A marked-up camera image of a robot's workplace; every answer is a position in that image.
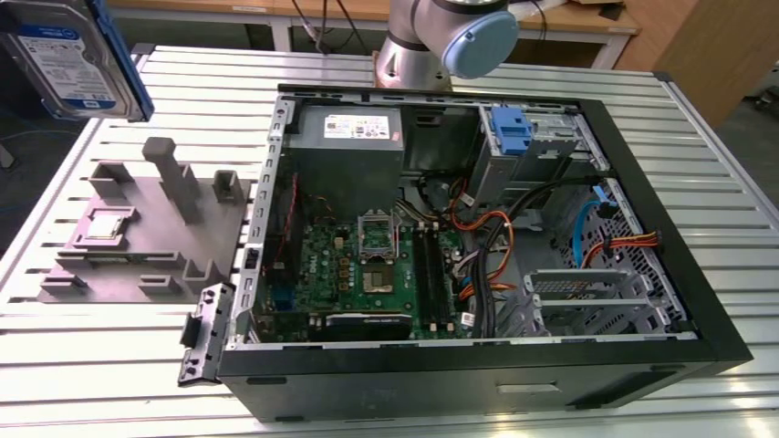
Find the hard disk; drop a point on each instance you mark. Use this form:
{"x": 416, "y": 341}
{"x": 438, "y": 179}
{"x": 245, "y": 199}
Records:
{"x": 61, "y": 68}

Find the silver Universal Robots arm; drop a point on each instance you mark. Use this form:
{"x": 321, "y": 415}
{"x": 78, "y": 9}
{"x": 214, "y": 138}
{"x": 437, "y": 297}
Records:
{"x": 414, "y": 23}

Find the metal disk bay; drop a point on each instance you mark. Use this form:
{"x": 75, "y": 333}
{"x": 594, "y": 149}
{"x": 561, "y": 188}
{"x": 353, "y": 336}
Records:
{"x": 578, "y": 274}

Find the green motherboard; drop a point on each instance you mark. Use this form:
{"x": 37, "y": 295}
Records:
{"x": 329, "y": 237}

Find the grey power supply unit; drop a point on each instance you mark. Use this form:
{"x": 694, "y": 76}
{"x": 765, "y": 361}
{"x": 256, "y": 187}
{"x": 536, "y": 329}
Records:
{"x": 348, "y": 173}

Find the black RAM slot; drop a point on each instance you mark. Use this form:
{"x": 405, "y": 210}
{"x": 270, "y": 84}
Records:
{"x": 425, "y": 274}
{"x": 440, "y": 274}

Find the CPU socket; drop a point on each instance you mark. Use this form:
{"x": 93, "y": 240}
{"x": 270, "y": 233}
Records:
{"x": 380, "y": 279}

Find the metal optical drive bay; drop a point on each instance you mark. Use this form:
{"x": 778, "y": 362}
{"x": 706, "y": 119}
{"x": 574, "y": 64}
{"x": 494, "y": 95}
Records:
{"x": 505, "y": 173}

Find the black graphics card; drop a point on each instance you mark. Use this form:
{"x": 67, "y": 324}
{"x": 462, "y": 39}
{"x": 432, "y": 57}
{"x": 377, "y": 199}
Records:
{"x": 366, "y": 321}

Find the blue expansion slot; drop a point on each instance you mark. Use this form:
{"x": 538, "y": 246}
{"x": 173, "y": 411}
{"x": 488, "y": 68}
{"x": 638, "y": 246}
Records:
{"x": 284, "y": 299}

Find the blue plastic bay latch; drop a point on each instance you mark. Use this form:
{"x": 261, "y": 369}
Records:
{"x": 512, "y": 130}

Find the grey parts rack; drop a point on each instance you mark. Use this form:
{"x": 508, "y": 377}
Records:
{"x": 183, "y": 237}

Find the black open PC case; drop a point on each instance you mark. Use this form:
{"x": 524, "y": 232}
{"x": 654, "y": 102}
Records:
{"x": 426, "y": 388}

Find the black expansion card retainer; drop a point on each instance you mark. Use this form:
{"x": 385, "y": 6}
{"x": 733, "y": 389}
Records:
{"x": 210, "y": 328}

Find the green RAM stick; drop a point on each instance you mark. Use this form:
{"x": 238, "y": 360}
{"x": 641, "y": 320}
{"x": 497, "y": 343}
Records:
{"x": 115, "y": 259}

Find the silver CPU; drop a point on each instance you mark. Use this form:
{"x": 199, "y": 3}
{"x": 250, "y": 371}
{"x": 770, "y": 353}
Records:
{"x": 105, "y": 228}

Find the black table corner cap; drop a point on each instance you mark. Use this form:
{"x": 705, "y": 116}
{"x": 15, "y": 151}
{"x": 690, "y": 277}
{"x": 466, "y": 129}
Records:
{"x": 664, "y": 76}
{"x": 145, "y": 49}

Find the brown wooden cabinet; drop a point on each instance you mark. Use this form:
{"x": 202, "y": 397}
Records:
{"x": 718, "y": 55}

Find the office chair base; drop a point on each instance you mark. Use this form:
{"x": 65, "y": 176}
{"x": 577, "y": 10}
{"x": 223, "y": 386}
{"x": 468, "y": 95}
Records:
{"x": 764, "y": 93}

